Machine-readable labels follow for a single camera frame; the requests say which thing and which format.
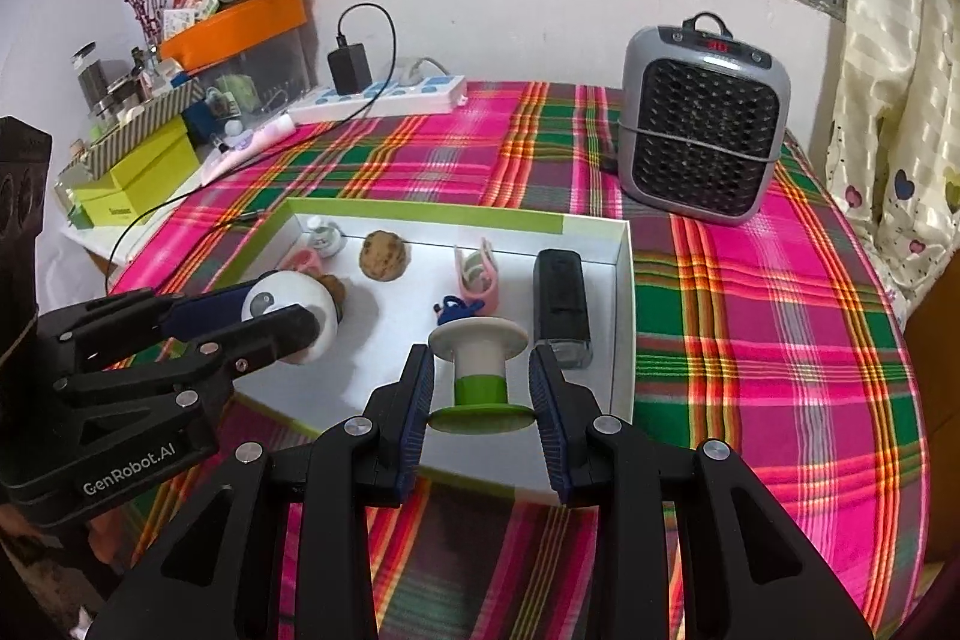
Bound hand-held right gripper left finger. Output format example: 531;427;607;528
105;344;436;640

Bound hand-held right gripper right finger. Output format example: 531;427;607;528
527;344;875;640

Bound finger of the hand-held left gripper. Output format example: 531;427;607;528
52;304;322;405
37;281;260;348

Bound white panda toy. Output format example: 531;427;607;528
241;271;340;365

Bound brown walnut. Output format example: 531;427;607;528
360;230;412;283
319;275;350;322

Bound green white cardboard box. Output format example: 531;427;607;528
225;197;637;507

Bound green white spool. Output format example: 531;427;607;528
427;319;537;435

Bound white mushroom-shaped suction hook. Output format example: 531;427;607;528
306;218;346;257

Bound blue orange knotted cord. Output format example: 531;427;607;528
433;293;481;330

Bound black handheld device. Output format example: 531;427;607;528
532;248;593;371

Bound pink clip with grey pad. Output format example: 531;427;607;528
454;237;502;315

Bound yellow-green cardboard box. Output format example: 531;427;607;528
71;119;203;229

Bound pink white wand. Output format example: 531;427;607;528
201;113;295;187

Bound grey zigzag striped box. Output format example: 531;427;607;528
56;81;207;180

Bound pink green plaid tablecloth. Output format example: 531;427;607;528
109;77;927;640

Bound dark glass jar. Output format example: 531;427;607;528
71;44;110;112

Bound white blue power strip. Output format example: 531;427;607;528
289;74;467;125

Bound black charger adapter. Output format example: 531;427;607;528
328;34;372;96

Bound clear bin with orange lid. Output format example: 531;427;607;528
159;0;312;120

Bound colourful paper packets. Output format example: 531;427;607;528
161;0;222;37

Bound grey black desk heater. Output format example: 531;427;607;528
616;12;792;227

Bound cream heart print curtain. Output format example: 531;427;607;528
825;0;960;319

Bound black charger cable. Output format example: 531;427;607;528
105;2;397;296

